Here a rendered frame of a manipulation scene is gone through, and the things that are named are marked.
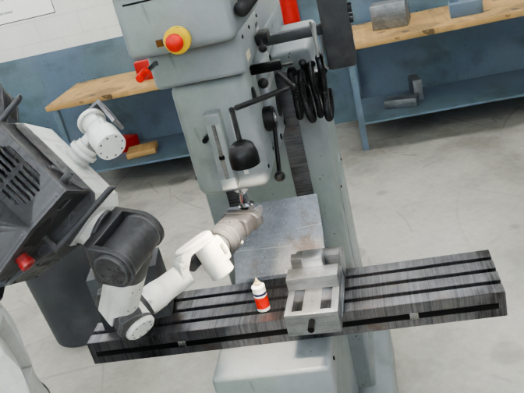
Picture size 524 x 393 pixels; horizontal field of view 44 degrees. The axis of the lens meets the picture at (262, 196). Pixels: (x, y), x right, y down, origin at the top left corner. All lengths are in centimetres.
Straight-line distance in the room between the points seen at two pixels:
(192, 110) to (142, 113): 475
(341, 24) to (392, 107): 371
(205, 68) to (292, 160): 68
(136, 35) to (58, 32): 498
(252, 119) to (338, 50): 37
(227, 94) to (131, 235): 49
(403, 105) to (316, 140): 342
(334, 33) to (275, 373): 96
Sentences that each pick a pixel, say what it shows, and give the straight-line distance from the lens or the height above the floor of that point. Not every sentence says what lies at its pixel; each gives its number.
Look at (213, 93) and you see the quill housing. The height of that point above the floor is 159.
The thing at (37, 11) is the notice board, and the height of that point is 158.
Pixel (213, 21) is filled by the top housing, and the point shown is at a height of 178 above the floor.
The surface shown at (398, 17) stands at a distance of 542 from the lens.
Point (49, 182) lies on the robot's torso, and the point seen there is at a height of 162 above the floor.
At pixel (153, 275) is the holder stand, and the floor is 106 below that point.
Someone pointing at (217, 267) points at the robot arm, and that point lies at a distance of 169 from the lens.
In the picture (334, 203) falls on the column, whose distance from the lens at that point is 227.
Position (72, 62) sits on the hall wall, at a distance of 652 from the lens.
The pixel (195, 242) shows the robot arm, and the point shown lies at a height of 126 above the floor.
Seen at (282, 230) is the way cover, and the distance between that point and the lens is 226.
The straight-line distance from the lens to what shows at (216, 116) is 165.
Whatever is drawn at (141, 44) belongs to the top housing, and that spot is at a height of 177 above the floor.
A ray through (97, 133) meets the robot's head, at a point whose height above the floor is 164.
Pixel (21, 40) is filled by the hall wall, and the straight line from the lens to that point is 668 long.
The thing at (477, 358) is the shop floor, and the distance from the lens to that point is 311.
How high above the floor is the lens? 199
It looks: 23 degrees down
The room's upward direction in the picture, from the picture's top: 14 degrees counter-clockwise
